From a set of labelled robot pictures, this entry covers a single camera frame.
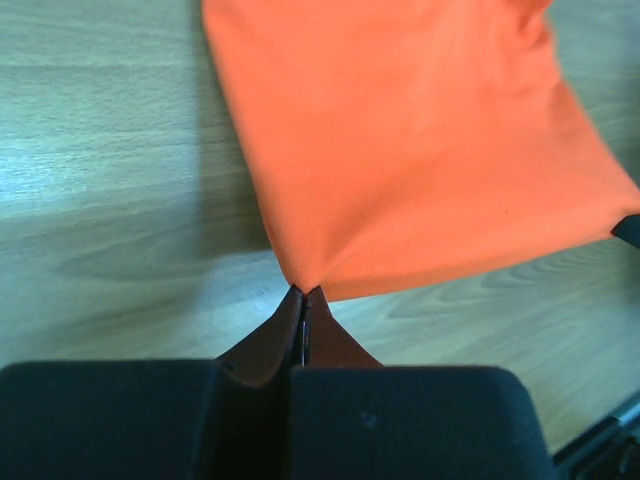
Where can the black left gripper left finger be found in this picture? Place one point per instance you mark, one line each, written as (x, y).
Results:
(221, 418)

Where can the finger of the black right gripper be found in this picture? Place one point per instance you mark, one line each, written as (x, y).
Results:
(628, 230)

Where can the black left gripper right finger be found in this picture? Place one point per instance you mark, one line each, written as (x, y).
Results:
(351, 418)

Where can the orange t shirt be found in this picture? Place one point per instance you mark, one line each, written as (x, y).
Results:
(396, 144)

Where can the aluminium frame rail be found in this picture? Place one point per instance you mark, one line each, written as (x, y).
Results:
(609, 449)

